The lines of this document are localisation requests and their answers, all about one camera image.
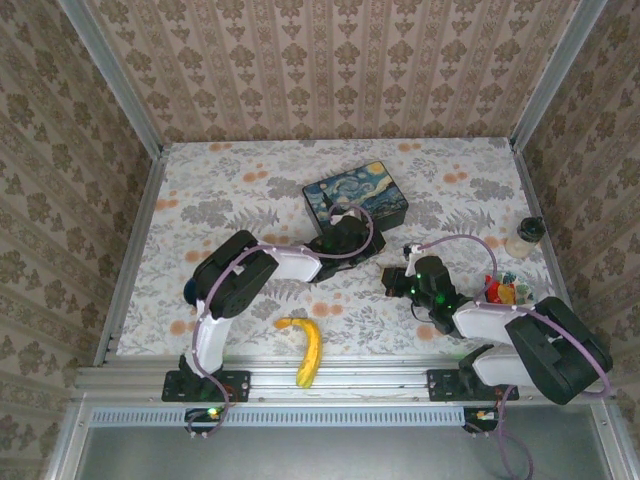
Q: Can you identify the starry night print box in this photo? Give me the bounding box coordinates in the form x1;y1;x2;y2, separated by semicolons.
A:
302;159;410;236

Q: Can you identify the red and yellow snack packet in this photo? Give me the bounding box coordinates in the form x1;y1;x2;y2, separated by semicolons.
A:
483;273;516;305

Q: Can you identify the clear bottle with black lid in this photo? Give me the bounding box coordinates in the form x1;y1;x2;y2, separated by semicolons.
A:
504;215;545;259

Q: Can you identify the yellow banana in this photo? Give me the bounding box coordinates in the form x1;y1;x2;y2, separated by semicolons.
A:
273;316;324;390

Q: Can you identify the floral tablecloth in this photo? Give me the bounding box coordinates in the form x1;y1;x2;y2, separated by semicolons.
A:
117;137;556;359

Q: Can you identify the grey metal panel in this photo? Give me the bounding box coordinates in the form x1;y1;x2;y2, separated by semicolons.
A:
69;424;616;480

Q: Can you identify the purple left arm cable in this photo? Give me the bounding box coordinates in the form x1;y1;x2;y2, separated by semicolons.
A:
185;202;375;441

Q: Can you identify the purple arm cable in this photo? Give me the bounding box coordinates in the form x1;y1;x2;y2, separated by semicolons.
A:
185;202;375;441
419;234;614;480

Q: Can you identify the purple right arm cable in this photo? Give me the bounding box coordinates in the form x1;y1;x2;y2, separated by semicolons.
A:
419;234;614;480

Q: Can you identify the aluminium frame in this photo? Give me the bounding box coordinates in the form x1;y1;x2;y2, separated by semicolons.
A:
44;0;640;480

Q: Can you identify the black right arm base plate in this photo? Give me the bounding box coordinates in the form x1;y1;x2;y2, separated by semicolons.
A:
426;368;520;403

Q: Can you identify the grey slotted cable duct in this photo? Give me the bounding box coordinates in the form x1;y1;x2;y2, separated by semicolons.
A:
89;405;466;427

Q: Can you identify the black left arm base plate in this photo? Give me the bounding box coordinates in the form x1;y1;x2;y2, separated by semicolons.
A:
161;369;251;404

